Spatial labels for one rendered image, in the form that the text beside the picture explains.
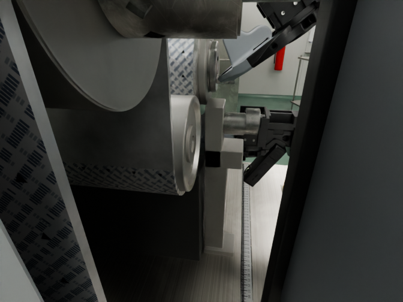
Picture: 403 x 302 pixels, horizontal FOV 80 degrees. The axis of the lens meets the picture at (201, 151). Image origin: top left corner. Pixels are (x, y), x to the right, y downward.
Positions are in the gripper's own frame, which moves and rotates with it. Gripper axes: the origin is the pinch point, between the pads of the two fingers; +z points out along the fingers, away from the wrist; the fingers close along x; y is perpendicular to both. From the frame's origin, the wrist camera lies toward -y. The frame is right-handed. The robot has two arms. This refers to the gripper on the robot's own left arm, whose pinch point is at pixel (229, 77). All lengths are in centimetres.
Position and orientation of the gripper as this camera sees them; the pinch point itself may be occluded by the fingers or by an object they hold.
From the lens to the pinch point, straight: 37.8
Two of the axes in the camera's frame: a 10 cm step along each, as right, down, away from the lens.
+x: -1.5, 4.7, -8.7
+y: -6.3, -7.3, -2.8
